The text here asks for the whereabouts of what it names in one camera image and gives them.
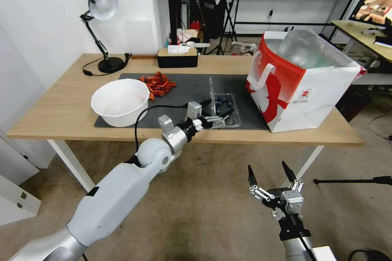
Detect pale side desk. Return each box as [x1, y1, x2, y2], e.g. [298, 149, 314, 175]
[331, 20, 392, 61]

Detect black tissue box wooden lid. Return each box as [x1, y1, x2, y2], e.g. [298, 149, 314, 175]
[157, 45, 199, 69]

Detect clear plastic takeout container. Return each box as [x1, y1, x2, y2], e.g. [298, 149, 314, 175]
[208, 76, 243, 129]

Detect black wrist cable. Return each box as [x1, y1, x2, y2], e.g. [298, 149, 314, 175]
[134, 105, 188, 152]
[294, 217, 318, 261]

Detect black tripod leg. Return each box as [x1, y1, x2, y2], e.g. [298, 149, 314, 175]
[313, 175, 392, 186]

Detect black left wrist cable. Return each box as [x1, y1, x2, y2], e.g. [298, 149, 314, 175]
[134, 105, 188, 152]

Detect black lamp power cable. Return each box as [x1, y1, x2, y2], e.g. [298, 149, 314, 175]
[82, 53, 133, 77]

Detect wooden table white legs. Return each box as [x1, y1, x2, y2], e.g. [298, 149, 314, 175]
[6, 53, 364, 194]

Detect black desk lamp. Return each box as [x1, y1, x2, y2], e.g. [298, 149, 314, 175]
[80, 0, 126, 74]

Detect black tripod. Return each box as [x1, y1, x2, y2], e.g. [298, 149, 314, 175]
[205, 0, 245, 56]

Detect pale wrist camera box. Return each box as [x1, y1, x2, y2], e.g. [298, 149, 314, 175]
[186, 101, 203, 119]
[281, 190, 304, 213]

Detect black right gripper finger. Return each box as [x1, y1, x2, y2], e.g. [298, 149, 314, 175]
[281, 160, 304, 196]
[247, 165, 276, 203]

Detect white paper bowl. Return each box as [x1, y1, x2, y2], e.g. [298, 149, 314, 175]
[91, 78, 151, 128]

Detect black floor bag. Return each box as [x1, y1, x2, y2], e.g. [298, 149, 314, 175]
[336, 86, 373, 122]

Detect white cabinet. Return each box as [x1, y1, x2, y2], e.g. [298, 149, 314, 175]
[0, 134, 42, 227]

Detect red crayfish pile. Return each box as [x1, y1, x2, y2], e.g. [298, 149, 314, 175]
[138, 71, 178, 100]

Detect red white takeout bag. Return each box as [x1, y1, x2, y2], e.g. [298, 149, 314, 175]
[245, 29, 368, 133]

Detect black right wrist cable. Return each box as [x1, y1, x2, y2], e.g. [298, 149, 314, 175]
[294, 217, 318, 261]

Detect dark grey table mat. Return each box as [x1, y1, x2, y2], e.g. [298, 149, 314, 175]
[94, 73, 274, 132]

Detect black floor cable loop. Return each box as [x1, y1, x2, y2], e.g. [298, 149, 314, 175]
[348, 248, 392, 261]

